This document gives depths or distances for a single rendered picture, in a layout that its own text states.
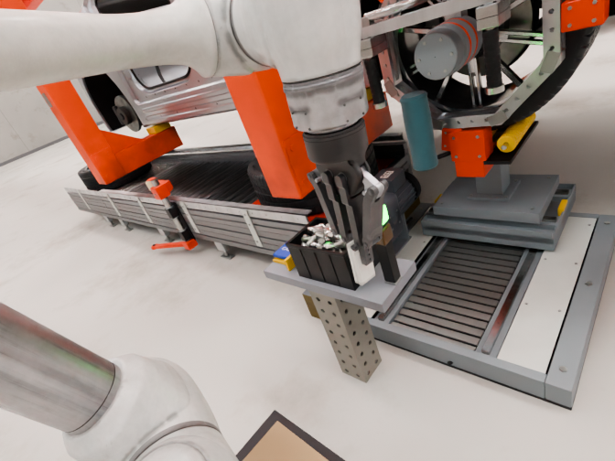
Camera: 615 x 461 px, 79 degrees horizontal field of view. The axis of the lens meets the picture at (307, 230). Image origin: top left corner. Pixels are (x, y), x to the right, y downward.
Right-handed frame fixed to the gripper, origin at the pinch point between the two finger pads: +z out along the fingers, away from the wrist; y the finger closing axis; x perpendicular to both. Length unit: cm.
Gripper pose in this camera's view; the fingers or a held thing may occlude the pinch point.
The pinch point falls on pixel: (361, 260)
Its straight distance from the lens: 54.9
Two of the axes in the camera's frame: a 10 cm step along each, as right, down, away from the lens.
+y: 6.1, 2.7, -7.5
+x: 7.6, -4.8, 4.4
